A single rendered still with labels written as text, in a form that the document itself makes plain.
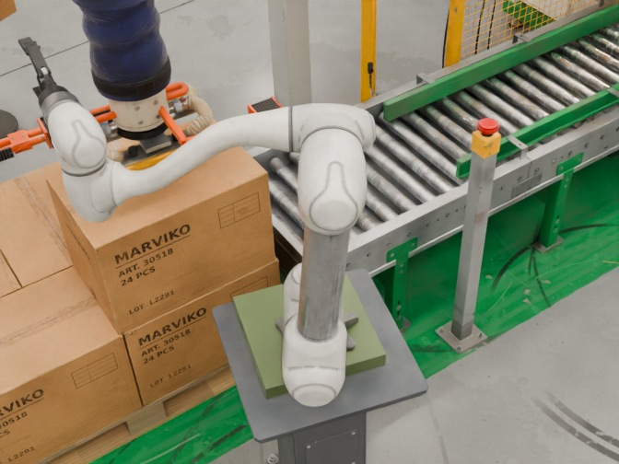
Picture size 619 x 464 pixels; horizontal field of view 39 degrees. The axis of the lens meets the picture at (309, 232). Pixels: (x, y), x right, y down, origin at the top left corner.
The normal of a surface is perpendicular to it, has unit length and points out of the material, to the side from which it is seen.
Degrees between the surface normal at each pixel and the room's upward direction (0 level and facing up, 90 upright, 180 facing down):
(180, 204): 0
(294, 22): 88
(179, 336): 90
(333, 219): 85
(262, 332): 2
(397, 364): 0
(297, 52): 90
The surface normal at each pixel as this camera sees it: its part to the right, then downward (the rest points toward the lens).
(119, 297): 0.54, 0.56
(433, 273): -0.04, -0.73
